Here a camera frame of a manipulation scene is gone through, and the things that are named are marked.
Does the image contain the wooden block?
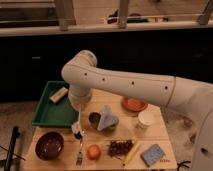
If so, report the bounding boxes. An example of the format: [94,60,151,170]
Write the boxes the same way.
[49,87,68,104]

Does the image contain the green plastic tray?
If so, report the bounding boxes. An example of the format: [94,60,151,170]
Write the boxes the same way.
[32,81,78,128]

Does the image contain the blue sponge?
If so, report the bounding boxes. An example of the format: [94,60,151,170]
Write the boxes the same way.
[140,144,165,167]

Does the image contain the bunch of red grapes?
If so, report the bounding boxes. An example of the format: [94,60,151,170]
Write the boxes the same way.
[108,140,133,156]

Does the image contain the black stand pole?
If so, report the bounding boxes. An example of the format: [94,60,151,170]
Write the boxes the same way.
[4,126,20,171]

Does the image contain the metal fork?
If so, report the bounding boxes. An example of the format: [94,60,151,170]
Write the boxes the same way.
[76,138,83,165]

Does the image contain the orange bowl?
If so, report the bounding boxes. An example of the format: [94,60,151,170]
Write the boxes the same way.
[122,97,148,112]

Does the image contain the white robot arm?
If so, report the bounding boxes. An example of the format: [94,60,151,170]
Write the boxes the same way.
[61,50,213,171]

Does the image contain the orange fruit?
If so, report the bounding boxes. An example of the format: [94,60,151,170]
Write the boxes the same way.
[87,144,101,160]

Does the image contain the small metal cup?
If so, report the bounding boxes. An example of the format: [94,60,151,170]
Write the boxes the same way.
[89,112,101,129]

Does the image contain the blue grey cloth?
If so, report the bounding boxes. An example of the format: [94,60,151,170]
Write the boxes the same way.
[97,105,119,131]

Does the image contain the purple bowl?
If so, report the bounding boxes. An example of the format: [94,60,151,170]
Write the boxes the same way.
[35,132,64,161]

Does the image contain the white paper cup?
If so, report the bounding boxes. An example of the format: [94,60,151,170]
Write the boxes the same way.
[138,111,154,129]

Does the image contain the yellow banana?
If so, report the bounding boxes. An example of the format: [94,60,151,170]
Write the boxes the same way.
[122,143,140,166]

